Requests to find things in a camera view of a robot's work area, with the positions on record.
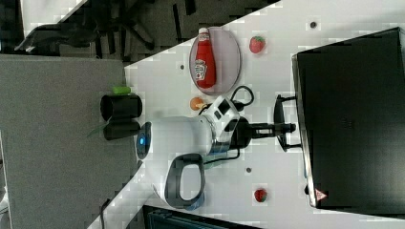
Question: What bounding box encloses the green spatula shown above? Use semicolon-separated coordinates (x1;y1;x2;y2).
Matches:
87;86;131;137

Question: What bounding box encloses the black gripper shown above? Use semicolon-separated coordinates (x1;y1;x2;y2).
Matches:
229;117;296;149

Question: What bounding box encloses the grey round plate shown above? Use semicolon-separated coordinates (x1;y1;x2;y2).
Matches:
189;27;242;96

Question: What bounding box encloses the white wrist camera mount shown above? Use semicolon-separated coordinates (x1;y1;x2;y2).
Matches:
202;95;240;154

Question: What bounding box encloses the black utensil holder cup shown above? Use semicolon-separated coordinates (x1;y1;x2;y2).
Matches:
100;94;142;121

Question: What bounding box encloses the red ketchup bottle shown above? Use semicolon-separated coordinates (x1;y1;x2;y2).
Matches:
194;28;217;89

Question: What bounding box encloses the red toy strawberry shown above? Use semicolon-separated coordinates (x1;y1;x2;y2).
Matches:
254;188;267;202
249;36;266;53

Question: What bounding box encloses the small orange fruit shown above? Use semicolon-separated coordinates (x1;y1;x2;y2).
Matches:
189;97;205;111

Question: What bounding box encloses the black toaster oven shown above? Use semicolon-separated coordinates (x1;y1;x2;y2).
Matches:
291;27;405;219

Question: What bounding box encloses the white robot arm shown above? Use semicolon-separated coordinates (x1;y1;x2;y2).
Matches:
135;115;296;160

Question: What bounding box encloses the blue aluminium frame rail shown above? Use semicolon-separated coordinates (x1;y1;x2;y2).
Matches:
142;205;259;229

